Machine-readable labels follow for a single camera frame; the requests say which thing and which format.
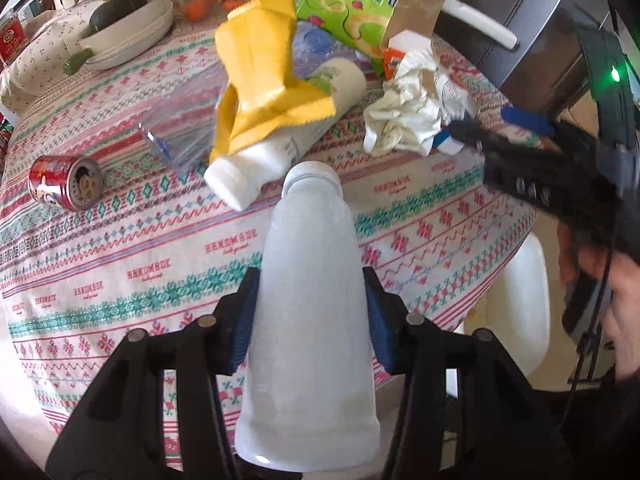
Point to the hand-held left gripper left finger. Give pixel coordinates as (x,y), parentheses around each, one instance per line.
(245,321)

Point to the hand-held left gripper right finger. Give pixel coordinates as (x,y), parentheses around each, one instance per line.
(378,326)

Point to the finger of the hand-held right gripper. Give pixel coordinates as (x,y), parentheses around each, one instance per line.
(527,121)
(472,132)

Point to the frosted white plastic bottle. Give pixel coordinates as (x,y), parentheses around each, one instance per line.
(310,310)

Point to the white plastic bin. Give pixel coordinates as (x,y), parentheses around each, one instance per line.
(525,310)

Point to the white bottle with green label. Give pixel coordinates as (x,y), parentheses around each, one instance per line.
(260,166)

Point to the clear plastic bottle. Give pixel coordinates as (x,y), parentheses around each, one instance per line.
(317,42)

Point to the person's right hand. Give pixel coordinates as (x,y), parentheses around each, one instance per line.
(625,310)

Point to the crumpled white paper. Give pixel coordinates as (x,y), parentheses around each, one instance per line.
(400,115)

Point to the patterned tablecloth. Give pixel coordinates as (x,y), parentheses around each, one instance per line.
(125,240)

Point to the green snack bag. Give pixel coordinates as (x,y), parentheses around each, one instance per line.
(345,0)

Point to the clear plastic bag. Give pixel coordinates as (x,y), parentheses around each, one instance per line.
(175,145)

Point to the yellow packet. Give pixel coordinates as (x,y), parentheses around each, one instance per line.
(260,60)

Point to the red drink can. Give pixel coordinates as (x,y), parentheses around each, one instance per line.
(50,180)

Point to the small tangerine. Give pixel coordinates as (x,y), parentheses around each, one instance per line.
(201,7)
(234,3)

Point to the stack of white dishes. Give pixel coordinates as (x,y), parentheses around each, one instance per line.
(130,35)

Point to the green vegetable piece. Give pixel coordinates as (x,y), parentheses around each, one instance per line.
(77,61)

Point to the white dotted cloth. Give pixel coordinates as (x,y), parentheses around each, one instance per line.
(35,60)

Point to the dark green squash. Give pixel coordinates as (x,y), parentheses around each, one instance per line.
(117,7)

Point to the red box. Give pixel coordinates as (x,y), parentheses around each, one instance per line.
(11,37)

